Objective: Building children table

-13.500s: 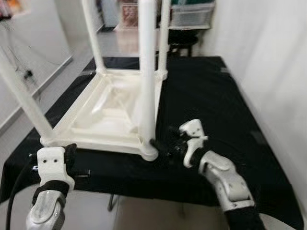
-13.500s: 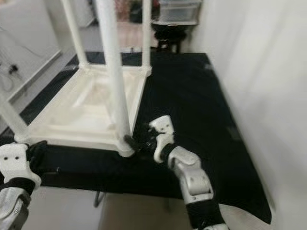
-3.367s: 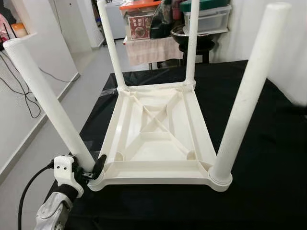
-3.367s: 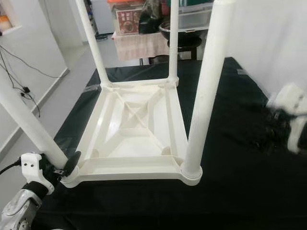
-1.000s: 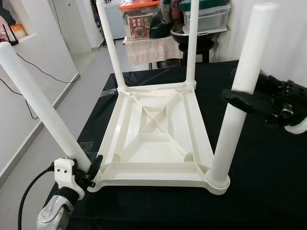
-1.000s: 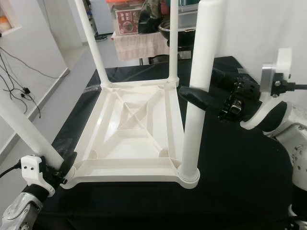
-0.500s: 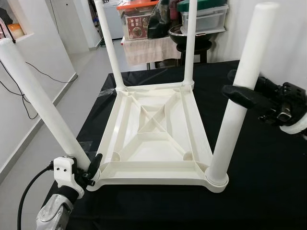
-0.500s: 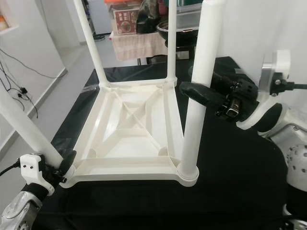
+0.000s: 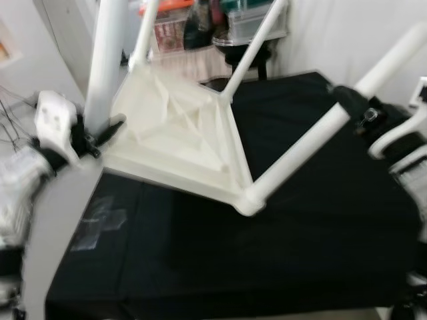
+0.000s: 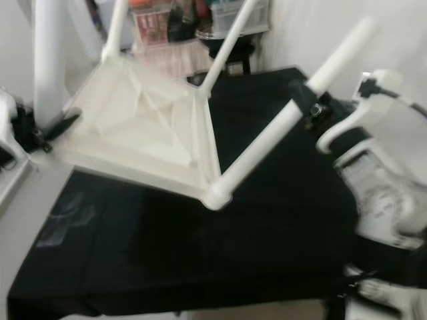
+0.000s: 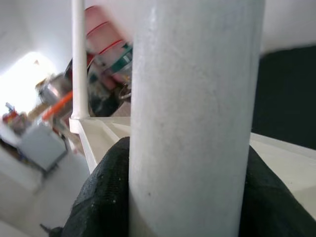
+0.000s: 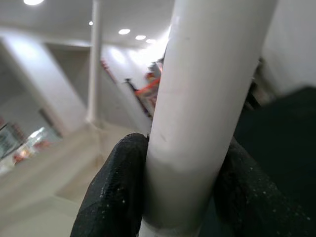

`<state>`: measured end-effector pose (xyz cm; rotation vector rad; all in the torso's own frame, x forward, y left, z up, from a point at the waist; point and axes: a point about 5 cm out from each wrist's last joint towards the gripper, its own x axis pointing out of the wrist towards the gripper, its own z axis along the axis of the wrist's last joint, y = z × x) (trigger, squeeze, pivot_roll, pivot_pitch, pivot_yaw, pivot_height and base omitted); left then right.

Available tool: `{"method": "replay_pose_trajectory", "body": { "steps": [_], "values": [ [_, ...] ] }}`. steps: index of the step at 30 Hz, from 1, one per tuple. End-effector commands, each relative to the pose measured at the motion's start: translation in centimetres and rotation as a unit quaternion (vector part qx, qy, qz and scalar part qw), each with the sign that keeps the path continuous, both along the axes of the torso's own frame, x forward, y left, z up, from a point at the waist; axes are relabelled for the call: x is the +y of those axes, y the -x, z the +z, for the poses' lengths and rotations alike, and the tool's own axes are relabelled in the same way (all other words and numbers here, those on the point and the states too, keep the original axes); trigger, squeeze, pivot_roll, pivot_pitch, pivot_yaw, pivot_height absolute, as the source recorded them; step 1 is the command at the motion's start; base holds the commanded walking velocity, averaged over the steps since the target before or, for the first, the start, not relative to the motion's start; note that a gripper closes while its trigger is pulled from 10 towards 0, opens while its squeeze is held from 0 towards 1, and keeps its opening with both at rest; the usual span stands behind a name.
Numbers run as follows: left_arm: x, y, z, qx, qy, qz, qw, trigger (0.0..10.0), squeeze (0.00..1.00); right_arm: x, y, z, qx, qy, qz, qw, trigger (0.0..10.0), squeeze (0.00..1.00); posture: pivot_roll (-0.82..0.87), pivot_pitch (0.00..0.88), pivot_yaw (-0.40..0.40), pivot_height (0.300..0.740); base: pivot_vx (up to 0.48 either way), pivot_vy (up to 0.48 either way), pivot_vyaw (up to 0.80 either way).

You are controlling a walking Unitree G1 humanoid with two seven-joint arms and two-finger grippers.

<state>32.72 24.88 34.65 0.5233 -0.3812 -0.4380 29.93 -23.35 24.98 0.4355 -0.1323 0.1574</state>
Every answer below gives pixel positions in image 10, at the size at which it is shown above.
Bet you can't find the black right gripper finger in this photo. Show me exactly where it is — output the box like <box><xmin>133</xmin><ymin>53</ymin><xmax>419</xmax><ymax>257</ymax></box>
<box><xmin>289</xmin><ymin>79</ymin><xmax>328</xmax><ymax>115</ymax></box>

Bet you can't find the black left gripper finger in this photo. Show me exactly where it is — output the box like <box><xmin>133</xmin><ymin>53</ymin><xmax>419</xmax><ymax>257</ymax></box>
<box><xmin>43</xmin><ymin>112</ymin><xmax>82</xmax><ymax>144</ymax></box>

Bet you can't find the white plastic table top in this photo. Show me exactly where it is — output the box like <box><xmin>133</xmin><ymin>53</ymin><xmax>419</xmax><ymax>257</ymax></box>
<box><xmin>50</xmin><ymin>53</ymin><xmax>234</xmax><ymax>207</ymax></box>

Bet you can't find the clear adhesive tape patch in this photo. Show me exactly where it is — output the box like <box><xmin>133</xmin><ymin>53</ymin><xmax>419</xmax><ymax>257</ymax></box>
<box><xmin>37</xmin><ymin>193</ymin><xmax>97</xmax><ymax>249</ymax></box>

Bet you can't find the black bowl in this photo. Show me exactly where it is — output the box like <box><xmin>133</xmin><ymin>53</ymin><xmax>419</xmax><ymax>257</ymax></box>
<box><xmin>197</xmin><ymin>30</ymin><xmax>254</xmax><ymax>55</ymax></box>

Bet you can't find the clear container green lid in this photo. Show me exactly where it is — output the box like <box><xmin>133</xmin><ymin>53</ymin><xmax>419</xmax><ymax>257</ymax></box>
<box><xmin>197</xmin><ymin>0</ymin><xmax>271</xmax><ymax>37</ymax></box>

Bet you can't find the beige tablecloth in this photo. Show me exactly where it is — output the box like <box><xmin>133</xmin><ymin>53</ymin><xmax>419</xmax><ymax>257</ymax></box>
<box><xmin>130</xmin><ymin>40</ymin><xmax>214</xmax><ymax>77</ymax></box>

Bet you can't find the red printed box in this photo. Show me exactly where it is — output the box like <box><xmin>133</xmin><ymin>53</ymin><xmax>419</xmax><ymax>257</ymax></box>
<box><xmin>137</xmin><ymin>7</ymin><xmax>167</xmax><ymax>47</ymax></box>

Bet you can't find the orange lid container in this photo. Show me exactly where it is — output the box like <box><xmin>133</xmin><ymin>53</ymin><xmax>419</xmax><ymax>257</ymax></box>
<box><xmin>130</xmin><ymin>0</ymin><xmax>167</xmax><ymax>9</ymax></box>

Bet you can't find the black tablecloth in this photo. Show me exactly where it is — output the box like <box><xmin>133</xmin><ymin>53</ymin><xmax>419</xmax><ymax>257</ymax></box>
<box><xmin>7</xmin><ymin>65</ymin><xmax>374</xmax><ymax>317</ymax></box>

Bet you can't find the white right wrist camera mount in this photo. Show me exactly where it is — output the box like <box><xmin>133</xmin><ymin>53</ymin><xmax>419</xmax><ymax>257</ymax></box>
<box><xmin>316</xmin><ymin>69</ymin><xmax>427</xmax><ymax>155</ymax></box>

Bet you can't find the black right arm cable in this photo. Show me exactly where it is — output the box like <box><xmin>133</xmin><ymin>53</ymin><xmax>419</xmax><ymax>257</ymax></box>
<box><xmin>384</xmin><ymin>83</ymin><xmax>427</xmax><ymax>113</ymax></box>

